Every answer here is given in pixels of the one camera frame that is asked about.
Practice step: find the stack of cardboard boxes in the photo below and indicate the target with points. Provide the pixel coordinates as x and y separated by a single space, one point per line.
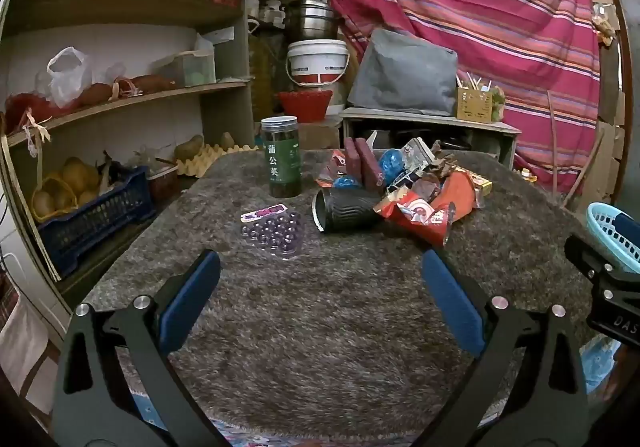
607 102

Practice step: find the red snack wrapper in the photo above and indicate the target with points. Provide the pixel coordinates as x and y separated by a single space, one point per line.
420 217

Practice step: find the maroon scouring pad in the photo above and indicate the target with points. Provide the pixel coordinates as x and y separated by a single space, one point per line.
371 164
351 157

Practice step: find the black ribbed cup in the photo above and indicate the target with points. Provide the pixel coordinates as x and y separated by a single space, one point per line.
350 212

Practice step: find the yellow net bag of potatoes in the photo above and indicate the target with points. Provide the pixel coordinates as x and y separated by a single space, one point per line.
65 187

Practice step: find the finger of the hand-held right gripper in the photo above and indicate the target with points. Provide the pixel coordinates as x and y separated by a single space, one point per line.
585 252

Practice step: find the blue crinkled plastic ball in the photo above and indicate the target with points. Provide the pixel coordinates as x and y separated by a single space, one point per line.
391 166
346 183

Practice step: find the small wicker box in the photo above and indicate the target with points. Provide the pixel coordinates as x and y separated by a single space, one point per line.
474 104

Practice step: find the white plastic bucket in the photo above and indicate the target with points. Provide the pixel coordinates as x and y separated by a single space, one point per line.
317 62

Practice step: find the sweet potato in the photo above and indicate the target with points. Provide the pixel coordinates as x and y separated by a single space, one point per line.
150 83

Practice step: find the red striped cloth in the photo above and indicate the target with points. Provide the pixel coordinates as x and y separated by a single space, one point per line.
475 2

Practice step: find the wooden shelf unit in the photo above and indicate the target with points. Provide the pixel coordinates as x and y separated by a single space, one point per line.
125 7

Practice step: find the white plastic bag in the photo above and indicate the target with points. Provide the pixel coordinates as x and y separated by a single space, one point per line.
67 77

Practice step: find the red fluted basket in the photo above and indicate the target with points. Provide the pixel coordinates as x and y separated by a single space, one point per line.
304 104

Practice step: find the blue plastic crate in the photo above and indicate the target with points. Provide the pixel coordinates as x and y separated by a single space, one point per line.
95 222

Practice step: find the purple bead blister pack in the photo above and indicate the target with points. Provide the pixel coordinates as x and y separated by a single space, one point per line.
277 232

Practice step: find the light blue plastic basket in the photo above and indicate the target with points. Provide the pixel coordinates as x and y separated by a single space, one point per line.
607 227

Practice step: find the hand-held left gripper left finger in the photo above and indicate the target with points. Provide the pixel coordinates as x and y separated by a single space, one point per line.
192 297

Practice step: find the red net bag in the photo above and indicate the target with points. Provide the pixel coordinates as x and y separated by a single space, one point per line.
25 112

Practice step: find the yellow egg tray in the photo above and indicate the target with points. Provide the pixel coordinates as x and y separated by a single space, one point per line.
210 159

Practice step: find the orange cartoon snack bag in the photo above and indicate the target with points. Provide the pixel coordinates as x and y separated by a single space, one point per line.
332 169

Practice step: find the brown mesh basket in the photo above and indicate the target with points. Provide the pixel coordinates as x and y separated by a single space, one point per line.
162 182

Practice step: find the grey cushion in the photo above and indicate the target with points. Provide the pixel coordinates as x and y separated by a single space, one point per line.
405 77

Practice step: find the yellow maroon box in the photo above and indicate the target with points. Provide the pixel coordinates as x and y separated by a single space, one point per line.
482 183

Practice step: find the clear plastic container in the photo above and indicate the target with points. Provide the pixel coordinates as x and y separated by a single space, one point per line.
192 69

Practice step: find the large steel pot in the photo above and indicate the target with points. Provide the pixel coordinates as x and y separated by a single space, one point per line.
310 22

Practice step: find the brown paper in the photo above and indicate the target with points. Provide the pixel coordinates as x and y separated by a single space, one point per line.
444 164

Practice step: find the white plastic scoop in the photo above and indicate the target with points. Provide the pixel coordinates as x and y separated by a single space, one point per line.
372 138

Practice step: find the clear printed snack bag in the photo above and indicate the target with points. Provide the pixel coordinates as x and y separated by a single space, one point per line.
415 157

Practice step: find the small wooden cabinet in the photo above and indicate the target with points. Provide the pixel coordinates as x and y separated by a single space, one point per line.
430 119

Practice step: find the brown cardboard box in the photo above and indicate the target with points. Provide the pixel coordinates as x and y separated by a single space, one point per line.
322 132

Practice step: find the green label jar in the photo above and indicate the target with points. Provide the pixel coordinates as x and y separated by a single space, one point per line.
282 162

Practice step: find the yellow cap plastic bottle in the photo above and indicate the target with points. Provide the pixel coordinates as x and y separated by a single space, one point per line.
527 175

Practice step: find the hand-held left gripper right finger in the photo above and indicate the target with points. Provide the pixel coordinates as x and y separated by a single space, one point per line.
450 302

